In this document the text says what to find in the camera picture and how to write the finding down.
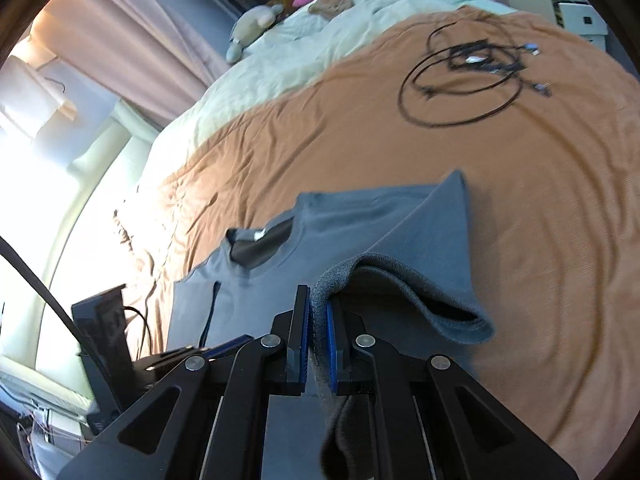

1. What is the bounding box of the grey t-shirt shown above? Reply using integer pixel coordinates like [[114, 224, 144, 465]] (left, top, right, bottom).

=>
[[168, 171, 495, 479]]

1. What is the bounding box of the cream bed headboard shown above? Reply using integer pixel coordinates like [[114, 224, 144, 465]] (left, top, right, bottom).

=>
[[1, 101, 157, 413]]

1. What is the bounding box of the orange-brown blanket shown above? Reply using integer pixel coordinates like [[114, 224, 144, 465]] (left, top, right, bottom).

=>
[[115, 6, 639, 479]]

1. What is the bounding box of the pink curtain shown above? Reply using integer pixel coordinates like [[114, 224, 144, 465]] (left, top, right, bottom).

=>
[[32, 0, 240, 127]]

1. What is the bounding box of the cream plush toy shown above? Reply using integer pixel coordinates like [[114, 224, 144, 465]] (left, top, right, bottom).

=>
[[226, 3, 284, 65]]

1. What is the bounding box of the cream bear-print duvet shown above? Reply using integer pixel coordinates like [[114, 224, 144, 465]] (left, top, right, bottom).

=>
[[139, 0, 514, 188]]

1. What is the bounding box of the white bedside cabinet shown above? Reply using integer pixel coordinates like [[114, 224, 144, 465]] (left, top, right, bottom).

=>
[[506, 0, 608, 51]]

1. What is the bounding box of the black strap cable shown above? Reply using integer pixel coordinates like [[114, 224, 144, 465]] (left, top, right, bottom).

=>
[[0, 235, 122, 411]]

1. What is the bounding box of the black coiled cable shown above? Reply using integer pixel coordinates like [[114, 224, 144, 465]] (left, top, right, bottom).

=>
[[397, 15, 554, 129]]

